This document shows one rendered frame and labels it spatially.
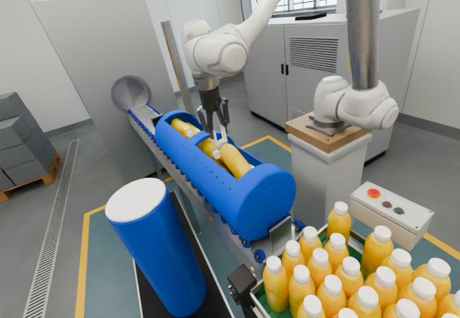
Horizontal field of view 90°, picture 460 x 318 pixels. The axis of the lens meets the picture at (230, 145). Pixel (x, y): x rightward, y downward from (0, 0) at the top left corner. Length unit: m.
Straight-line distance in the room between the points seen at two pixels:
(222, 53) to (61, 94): 5.31
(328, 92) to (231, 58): 0.73
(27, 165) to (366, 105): 3.92
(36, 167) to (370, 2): 3.97
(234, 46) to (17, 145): 3.62
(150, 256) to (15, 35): 5.03
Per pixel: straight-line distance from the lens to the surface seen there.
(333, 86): 1.24
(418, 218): 0.89
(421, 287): 0.74
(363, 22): 1.00
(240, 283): 0.81
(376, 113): 1.12
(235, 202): 0.76
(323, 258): 0.72
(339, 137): 1.29
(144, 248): 1.21
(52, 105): 5.87
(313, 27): 2.60
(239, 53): 0.60
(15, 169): 4.14
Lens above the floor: 1.72
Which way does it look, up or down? 31 degrees down
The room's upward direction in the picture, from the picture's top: 11 degrees counter-clockwise
